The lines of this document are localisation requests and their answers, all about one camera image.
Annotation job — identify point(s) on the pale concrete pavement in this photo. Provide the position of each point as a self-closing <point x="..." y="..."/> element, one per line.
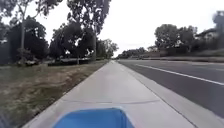
<point x="113" y="83"/>

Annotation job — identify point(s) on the distant row of trees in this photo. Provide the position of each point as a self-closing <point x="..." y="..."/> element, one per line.
<point x="131" y="53"/>

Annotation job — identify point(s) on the row of tall trees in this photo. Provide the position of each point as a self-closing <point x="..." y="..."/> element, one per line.
<point x="76" y="36"/>

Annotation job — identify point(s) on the robot's own part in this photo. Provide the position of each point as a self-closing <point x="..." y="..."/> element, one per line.
<point x="93" y="120"/>

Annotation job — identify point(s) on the group of dark trees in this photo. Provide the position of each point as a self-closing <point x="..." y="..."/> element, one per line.
<point x="166" y="35"/>

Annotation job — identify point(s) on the white painted road line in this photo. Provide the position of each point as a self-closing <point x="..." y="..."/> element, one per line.
<point x="180" y="75"/>

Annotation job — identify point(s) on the grey concrete kerb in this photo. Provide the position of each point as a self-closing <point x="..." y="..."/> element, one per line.
<point x="175" y="101"/>

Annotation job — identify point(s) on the grass verge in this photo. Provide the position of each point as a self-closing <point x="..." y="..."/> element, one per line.
<point x="40" y="87"/>

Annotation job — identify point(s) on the grey asphalt road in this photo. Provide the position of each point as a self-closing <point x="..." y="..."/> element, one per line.
<point x="188" y="87"/>

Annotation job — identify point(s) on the building with pitched roof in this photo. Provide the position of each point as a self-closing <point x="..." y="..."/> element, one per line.
<point x="208" y="34"/>

